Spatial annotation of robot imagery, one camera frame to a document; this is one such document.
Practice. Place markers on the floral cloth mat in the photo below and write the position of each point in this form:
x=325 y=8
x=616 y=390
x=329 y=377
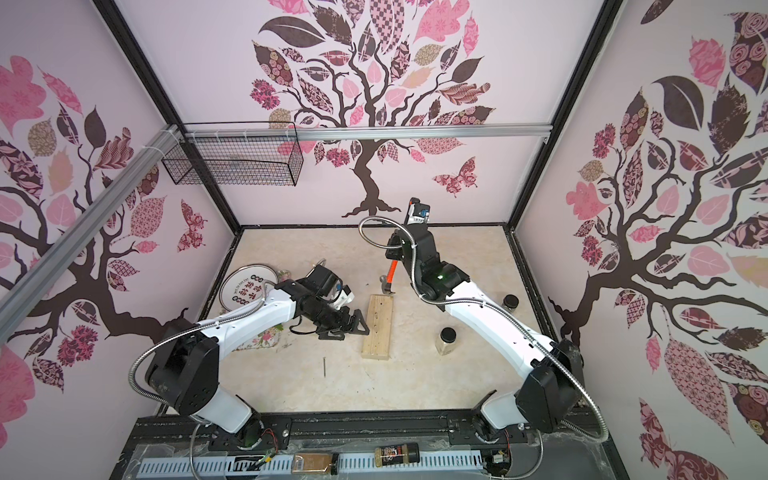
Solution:
x=264 y=339

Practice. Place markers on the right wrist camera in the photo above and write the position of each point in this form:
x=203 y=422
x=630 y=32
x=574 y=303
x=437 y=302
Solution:
x=418 y=213

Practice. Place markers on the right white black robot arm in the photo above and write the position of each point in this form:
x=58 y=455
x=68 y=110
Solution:
x=552 y=372

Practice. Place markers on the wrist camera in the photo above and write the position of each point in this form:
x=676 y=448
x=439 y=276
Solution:
x=418 y=213
x=330 y=288

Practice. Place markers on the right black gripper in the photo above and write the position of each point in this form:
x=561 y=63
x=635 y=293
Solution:
x=405 y=241

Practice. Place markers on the aluminium rail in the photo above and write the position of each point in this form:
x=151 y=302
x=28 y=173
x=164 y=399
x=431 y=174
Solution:
x=375 y=133
x=25 y=295

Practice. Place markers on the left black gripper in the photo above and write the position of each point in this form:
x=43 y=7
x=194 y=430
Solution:
x=342 y=327

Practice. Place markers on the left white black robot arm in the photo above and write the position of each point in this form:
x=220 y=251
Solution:
x=185 y=365

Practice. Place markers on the red black claw hammer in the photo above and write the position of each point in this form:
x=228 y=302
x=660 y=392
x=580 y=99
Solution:
x=387 y=279

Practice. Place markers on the black wire basket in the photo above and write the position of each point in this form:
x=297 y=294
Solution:
x=260 y=153

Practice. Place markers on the glass jar black lid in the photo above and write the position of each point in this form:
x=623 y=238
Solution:
x=446 y=341

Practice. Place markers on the white round plate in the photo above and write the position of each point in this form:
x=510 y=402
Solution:
x=228 y=294

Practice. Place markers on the white slotted cable duct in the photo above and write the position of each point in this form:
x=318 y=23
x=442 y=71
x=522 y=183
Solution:
x=255 y=466

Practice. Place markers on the rear aluminium rail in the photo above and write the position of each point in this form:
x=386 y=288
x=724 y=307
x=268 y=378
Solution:
x=375 y=133

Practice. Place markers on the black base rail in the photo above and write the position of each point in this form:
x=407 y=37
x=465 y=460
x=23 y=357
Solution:
x=515 y=452

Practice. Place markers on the left aluminium rail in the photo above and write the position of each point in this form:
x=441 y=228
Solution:
x=25 y=295

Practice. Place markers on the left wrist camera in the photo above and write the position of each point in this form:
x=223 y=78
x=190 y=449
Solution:
x=330 y=288

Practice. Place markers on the wooden block with nails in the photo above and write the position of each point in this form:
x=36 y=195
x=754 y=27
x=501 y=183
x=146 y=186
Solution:
x=376 y=345

